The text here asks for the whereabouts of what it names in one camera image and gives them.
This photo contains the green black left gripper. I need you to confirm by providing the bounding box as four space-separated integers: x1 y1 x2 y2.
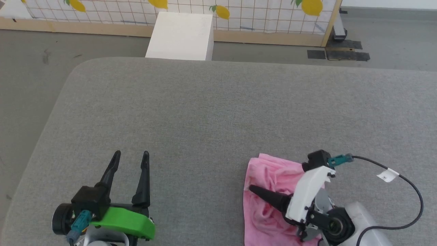
52 150 156 241

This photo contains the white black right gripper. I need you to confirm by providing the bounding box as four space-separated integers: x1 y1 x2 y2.
249 166 356 246

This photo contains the pink garment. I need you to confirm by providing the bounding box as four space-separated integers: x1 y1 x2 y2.
243 153 325 246

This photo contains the grey fabric sofa seat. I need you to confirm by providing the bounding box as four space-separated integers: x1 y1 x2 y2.
0 57 437 246

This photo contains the white foam block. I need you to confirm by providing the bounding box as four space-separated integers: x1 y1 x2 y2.
145 12 215 61

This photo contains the long black floor tape patch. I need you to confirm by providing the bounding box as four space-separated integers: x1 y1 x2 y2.
326 51 371 62

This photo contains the lemon print wooden partition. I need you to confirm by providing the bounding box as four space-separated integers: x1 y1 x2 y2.
0 0 343 48

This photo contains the grey metal stand foot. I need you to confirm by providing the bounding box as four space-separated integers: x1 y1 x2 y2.
332 8 348 42

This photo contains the white panel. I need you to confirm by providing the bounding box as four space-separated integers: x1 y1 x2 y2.
0 0 33 19

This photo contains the teal cable connector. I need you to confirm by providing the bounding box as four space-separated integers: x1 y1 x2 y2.
327 153 354 168
66 210 93 244

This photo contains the white cable label tag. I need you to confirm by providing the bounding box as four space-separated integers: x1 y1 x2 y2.
377 168 399 183

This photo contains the thin black camera cable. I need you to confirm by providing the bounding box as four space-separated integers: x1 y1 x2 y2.
352 155 425 246

